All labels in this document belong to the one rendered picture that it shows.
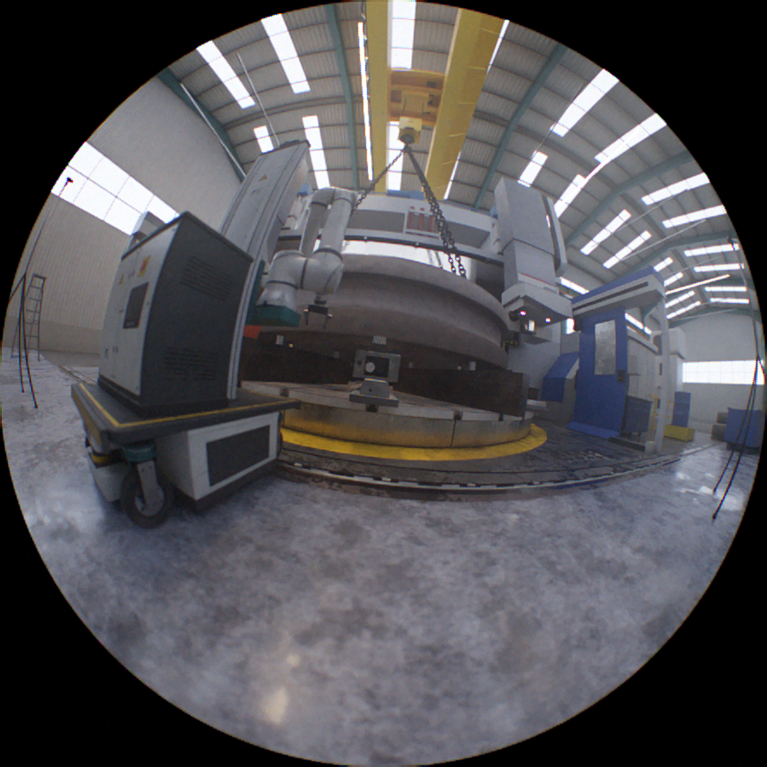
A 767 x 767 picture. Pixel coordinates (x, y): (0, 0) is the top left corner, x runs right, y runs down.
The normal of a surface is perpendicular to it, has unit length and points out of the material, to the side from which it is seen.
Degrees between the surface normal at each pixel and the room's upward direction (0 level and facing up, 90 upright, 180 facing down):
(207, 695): 0
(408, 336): 90
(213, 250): 90
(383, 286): 90
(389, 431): 90
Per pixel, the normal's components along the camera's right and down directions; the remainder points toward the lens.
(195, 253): 0.99, 0.13
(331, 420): -0.03, 0.02
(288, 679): 0.13, -0.99
